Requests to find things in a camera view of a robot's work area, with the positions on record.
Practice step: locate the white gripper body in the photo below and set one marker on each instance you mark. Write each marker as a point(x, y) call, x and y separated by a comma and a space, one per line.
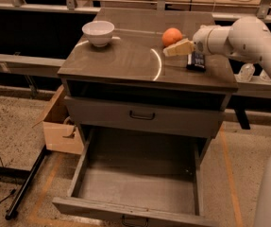
point(199, 43)

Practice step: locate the clear sanitizer bottle left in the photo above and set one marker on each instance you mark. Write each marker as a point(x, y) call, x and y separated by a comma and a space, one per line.
point(246, 72)

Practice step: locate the closed upper grey drawer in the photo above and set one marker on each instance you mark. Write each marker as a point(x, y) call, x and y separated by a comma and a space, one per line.
point(144, 117)

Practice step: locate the cardboard box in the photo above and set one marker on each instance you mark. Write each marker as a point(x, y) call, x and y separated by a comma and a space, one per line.
point(60, 132)

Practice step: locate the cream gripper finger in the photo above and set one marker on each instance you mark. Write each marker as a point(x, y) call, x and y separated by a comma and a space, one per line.
point(181, 48)

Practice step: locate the clear sanitizer bottle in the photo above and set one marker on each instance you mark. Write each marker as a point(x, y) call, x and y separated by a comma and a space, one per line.
point(263, 76)
point(246, 72)

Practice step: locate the white ceramic bowl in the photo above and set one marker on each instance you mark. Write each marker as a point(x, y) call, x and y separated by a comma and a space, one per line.
point(98, 33)

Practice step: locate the clear sanitizer bottle right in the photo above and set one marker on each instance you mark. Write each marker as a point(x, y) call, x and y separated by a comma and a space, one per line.
point(263, 76)

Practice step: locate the orange fruit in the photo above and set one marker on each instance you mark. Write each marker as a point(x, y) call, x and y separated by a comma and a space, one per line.
point(171, 36)

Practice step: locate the grey drawer cabinet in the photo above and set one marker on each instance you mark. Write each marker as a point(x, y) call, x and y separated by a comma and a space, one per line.
point(132, 68)

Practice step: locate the black metal floor bar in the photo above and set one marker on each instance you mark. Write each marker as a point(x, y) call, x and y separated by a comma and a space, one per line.
point(12, 212)

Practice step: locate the open bottom grey drawer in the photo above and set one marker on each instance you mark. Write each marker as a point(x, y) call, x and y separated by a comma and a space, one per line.
point(138, 179)

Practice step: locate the dark blue snack packet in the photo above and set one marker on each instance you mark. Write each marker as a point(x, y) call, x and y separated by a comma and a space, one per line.
point(196, 62)

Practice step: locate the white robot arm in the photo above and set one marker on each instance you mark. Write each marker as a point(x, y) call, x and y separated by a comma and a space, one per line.
point(248, 40)

